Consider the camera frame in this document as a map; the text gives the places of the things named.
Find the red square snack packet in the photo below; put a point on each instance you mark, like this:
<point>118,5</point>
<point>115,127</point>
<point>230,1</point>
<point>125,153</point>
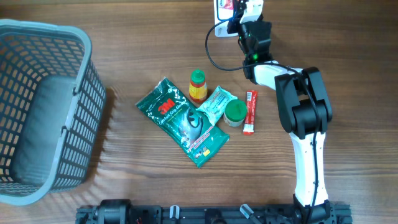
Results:
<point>225,4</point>

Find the green 3M gloves packet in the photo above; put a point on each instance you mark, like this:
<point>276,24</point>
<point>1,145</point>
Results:
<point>175,114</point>

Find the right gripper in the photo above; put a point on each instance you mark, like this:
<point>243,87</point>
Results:
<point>231,25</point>

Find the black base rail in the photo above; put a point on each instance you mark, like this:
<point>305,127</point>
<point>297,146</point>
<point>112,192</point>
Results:
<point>214,214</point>

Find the red stick sachet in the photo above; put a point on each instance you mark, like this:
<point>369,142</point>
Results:
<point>251,101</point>

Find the white teal tissue packet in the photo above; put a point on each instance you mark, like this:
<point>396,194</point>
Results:
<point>215,105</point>

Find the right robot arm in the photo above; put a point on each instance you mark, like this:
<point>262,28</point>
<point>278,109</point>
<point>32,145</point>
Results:
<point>304,113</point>

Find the sriracha chilli sauce bottle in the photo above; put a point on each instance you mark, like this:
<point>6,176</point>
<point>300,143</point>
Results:
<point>198,89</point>

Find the white barcode scanner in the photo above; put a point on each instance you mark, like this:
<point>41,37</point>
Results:
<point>222,15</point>

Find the green lid glass jar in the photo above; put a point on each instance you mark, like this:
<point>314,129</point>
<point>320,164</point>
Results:
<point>235,113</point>

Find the grey plastic mesh basket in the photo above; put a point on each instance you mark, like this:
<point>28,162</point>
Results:
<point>52,100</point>

